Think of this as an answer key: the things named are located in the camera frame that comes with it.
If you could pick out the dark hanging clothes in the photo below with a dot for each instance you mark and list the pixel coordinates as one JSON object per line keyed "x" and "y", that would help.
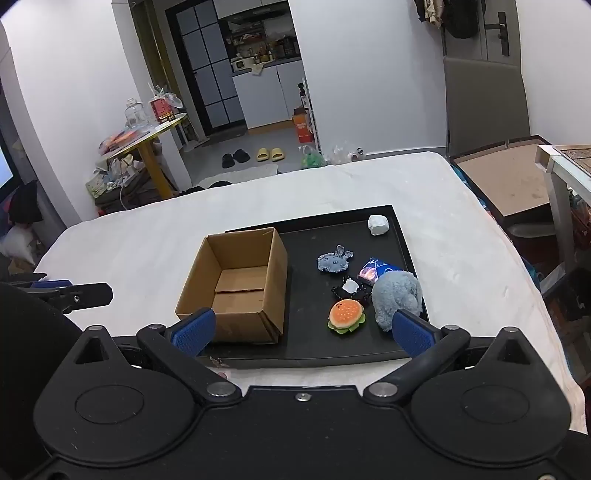
{"x": 455, "y": 16}

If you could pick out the glass jar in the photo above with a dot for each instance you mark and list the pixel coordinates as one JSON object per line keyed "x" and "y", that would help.
{"x": 136, "y": 114}

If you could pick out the brown cardboard box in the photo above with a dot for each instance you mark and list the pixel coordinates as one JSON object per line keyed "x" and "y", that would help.
{"x": 240, "y": 286}

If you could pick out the orange cardboard box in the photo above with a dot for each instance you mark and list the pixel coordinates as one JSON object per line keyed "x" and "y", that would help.
{"x": 302, "y": 127}

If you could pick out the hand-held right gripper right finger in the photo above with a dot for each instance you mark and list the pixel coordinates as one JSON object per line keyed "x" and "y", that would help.
{"x": 415, "y": 333}

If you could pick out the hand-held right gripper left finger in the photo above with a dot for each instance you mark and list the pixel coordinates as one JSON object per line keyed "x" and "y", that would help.
{"x": 194, "y": 330}

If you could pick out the black patterned pouch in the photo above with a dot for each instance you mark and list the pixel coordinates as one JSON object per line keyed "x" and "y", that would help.
{"x": 351, "y": 293}

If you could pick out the white wrapped bundle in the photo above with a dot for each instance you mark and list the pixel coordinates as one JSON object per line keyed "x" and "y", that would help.
{"x": 378, "y": 225}

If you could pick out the white microwave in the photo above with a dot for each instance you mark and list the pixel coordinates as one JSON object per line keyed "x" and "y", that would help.
{"x": 242, "y": 64}

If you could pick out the blue printed packet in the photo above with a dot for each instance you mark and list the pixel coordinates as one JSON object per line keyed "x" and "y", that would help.
{"x": 376, "y": 268}

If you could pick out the brown board in black frame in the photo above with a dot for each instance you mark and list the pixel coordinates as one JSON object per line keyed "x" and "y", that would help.
{"x": 508, "y": 184}

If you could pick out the blue denim rabbit patch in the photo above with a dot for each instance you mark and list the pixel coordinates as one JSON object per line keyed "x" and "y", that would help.
{"x": 333, "y": 263}

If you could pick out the pile of bags and clutter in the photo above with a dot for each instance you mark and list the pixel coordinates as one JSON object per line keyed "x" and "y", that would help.
{"x": 115, "y": 182}

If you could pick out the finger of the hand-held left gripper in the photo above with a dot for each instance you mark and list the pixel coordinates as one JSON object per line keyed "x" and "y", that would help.
{"x": 51, "y": 283}
{"x": 90, "y": 295}

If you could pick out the white kitchen cabinet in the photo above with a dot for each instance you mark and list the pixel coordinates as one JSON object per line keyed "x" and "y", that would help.
{"x": 265, "y": 97}

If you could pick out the green plastic bag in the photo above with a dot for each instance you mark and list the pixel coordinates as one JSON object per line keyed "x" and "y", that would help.
{"x": 311, "y": 159}

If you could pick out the black framed glass door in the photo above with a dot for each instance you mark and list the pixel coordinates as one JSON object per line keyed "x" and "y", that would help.
{"x": 207, "y": 69}

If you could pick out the grey-blue plush toy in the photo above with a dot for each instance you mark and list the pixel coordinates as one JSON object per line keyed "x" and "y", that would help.
{"x": 397, "y": 293}

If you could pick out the white fluffy bundle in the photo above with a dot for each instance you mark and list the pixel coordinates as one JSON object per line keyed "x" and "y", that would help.
{"x": 18, "y": 244}

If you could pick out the yellow round table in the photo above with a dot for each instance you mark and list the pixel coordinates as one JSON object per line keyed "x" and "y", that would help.
{"x": 150, "y": 138}

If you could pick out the black tray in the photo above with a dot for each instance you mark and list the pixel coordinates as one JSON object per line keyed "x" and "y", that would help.
{"x": 309, "y": 295}

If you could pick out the hamburger plush toy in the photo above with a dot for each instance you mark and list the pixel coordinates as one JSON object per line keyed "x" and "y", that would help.
{"x": 347, "y": 314}

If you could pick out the dark cloth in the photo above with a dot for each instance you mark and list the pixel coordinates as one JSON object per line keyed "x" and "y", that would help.
{"x": 25, "y": 203}

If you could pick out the white side table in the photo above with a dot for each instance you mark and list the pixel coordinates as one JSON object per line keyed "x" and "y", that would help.
{"x": 561, "y": 184}

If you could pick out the white narrow rack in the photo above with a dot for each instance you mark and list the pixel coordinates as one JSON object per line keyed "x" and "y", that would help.
{"x": 311, "y": 115}

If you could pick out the red box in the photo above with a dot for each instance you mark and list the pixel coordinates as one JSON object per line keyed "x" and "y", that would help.
{"x": 162, "y": 110}

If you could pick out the black slipper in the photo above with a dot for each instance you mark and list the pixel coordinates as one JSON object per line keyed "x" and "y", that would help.
{"x": 241, "y": 156}
{"x": 228, "y": 160}

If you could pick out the yellow slipper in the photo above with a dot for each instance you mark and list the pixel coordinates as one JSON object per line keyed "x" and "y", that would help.
{"x": 277, "y": 153}
{"x": 262, "y": 154}

